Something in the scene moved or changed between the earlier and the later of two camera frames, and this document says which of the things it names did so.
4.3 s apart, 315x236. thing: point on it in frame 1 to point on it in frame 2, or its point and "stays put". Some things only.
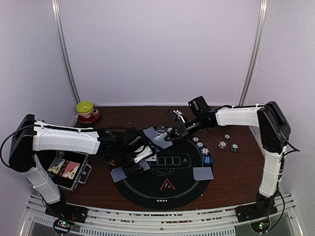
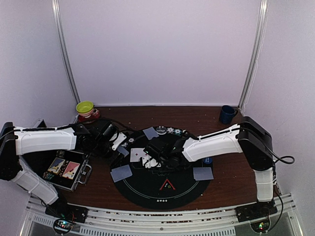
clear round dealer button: x=161 y=130 stays put
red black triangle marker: x=167 y=186 stays put
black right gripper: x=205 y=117 to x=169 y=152
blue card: x=151 y=132 stays put
